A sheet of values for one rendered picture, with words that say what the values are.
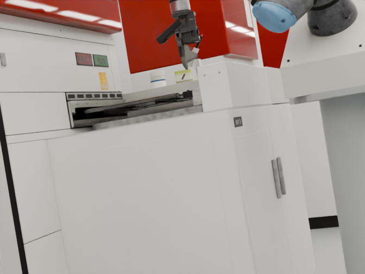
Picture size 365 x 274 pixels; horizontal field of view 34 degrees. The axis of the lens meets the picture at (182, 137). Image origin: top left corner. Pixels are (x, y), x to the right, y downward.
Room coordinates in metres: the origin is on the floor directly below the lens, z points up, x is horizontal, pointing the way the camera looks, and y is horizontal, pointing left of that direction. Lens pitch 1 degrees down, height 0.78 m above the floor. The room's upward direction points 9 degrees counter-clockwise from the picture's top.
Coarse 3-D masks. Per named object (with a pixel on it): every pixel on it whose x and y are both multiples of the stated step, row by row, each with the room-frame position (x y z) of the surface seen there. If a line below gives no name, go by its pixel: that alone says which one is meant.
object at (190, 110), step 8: (168, 112) 2.10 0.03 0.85; (176, 112) 2.09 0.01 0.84; (184, 112) 2.08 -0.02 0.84; (192, 112) 2.07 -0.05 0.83; (200, 112) 2.06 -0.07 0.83; (120, 120) 2.17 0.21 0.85; (128, 120) 2.16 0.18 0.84; (136, 120) 2.14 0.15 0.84; (144, 120) 2.13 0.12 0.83; (152, 120) 2.12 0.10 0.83; (96, 128) 2.20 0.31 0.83; (104, 128) 2.19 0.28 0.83
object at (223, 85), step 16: (224, 64) 1.80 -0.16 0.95; (240, 64) 1.95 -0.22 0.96; (208, 80) 1.82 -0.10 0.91; (224, 80) 1.80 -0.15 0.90; (240, 80) 1.92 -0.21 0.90; (256, 80) 2.13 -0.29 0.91; (208, 96) 1.82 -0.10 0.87; (224, 96) 1.80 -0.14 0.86; (240, 96) 1.89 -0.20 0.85; (256, 96) 2.09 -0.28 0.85
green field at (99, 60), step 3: (96, 57) 2.37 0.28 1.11; (99, 57) 2.39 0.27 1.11; (102, 57) 2.41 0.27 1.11; (105, 57) 2.44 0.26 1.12; (96, 60) 2.36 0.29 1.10; (99, 60) 2.39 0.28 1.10; (102, 60) 2.41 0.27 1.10; (105, 60) 2.44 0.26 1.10; (96, 63) 2.36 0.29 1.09; (99, 63) 2.38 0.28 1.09; (102, 63) 2.41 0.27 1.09; (105, 63) 2.43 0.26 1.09
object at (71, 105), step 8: (72, 104) 2.13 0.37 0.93; (80, 104) 2.18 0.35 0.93; (88, 104) 2.23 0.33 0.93; (96, 104) 2.29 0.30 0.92; (104, 104) 2.35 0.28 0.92; (112, 104) 2.41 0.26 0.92; (72, 112) 2.12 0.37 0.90; (72, 120) 2.12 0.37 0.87; (80, 120) 2.16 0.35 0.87; (88, 120) 2.21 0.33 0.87; (96, 120) 2.27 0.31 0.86; (104, 120) 2.33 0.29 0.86; (112, 120) 2.39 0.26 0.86
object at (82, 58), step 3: (78, 54) 2.24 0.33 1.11; (81, 54) 2.26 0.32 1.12; (84, 54) 2.28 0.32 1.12; (87, 54) 2.31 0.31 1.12; (78, 57) 2.24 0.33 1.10; (81, 57) 2.26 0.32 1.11; (84, 57) 2.28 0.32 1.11; (87, 57) 2.30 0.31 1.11; (90, 57) 2.32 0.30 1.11; (78, 60) 2.23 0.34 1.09; (81, 60) 2.26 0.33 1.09; (84, 60) 2.27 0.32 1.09; (87, 60) 2.30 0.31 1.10; (90, 60) 2.32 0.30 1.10; (78, 63) 2.23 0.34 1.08; (81, 63) 2.25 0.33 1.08; (84, 63) 2.27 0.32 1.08; (87, 63) 2.30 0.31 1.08; (90, 63) 2.31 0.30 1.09
